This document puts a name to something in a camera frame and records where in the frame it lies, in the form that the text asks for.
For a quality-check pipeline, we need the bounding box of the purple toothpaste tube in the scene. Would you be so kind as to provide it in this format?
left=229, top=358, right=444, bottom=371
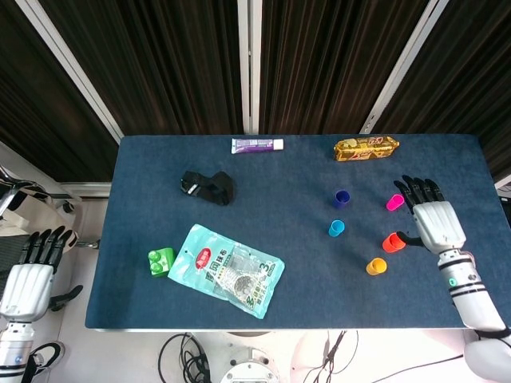
left=231, top=137, right=285, bottom=155

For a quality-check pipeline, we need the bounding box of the blue table mat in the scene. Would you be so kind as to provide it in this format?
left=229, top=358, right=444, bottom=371
left=84, top=134, right=505, bottom=330

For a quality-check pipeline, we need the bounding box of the dark brown curtain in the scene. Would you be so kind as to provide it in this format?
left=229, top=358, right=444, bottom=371
left=0, top=0, right=119, bottom=183
left=258, top=0, right=430, bottom=136
left=373, top=0, right=511, bottom=183
left=38, top=0, right=245, bottom=136

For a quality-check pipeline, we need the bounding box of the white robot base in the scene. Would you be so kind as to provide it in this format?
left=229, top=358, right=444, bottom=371
left=219, top=345, right=280, bottom=383

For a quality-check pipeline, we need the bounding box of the red cup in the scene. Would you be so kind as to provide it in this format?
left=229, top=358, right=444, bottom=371
left=382, top=231, right=407, bottom=253

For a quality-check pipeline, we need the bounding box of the black cable bundle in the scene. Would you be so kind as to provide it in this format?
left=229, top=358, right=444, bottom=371
left=157, top=330, right=212, bottom=383

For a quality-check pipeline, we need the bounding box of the chair with cream cover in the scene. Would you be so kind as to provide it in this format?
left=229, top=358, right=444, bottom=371
left=0, top=163, right=101, bottom=251

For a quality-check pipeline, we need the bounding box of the thin black cable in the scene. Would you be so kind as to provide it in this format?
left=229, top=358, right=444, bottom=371
left=305, top=330, right=360, bottom=383

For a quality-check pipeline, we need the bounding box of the white frame post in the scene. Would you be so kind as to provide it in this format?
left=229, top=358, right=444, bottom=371
left=237, top=0, right=261, bottom=136
left=358, top=0, right=440, bottom=136
left=14, top=0, right=123, bottom=144

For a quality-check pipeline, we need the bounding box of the dark blue cup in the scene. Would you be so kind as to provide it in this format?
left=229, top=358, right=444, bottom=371
left=332, top=190, right=352, bottom=210

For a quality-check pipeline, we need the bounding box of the gold biscuit pack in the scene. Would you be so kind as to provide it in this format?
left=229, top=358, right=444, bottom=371
left=333, top=135, right=401, bottom=163

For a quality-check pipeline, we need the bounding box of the green toy block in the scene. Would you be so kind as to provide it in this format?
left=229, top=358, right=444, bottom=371
left=147, top=247, right=177, bottom=277

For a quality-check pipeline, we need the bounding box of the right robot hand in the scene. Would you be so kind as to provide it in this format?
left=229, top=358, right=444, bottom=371
left=394, top=175, right=467, bottom=255

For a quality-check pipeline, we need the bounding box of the orange cup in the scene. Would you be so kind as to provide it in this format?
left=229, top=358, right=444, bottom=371
left=366, top=257, right=388, bottom=276

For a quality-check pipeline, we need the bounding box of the black and white shoe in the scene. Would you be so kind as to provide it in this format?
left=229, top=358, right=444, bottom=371
left=30, top=342, right=66, bottom=376

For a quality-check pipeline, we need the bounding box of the teal dishcloth package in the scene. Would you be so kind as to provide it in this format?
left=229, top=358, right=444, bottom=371
left=167, top=223, right=286, bottom=320

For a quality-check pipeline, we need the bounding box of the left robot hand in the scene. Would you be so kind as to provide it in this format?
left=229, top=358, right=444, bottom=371
left=0, top=225, right=84, bottom=320

